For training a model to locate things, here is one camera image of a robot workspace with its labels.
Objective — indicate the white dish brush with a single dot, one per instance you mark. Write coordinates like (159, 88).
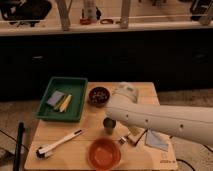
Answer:
(46, 151)

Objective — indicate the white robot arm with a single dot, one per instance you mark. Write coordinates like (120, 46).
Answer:
(190, 123)

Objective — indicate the dark bowl with beans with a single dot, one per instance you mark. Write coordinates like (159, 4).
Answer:
(98, 96)

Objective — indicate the green plastic tray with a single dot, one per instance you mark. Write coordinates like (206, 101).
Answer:
(68, 85)

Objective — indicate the small metal cup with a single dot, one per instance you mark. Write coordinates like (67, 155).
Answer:
(109, 125)

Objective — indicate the blue grey sponge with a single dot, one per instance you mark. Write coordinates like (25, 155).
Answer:
(55, 98)

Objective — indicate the metal spatula tool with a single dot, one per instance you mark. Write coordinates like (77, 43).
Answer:
(132, 137)

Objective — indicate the orange plastic bowl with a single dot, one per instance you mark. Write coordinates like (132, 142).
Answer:
(103, 154)

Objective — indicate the grey blue cloth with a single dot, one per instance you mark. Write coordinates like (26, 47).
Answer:
(154, 140)

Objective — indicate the white bottle on shelf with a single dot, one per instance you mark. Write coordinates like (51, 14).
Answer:
(90, 10)

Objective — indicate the black pole stand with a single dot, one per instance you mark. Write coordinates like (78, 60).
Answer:
(17, 158)

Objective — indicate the black bag on shelf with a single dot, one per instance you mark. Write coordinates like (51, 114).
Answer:
(31, 11)

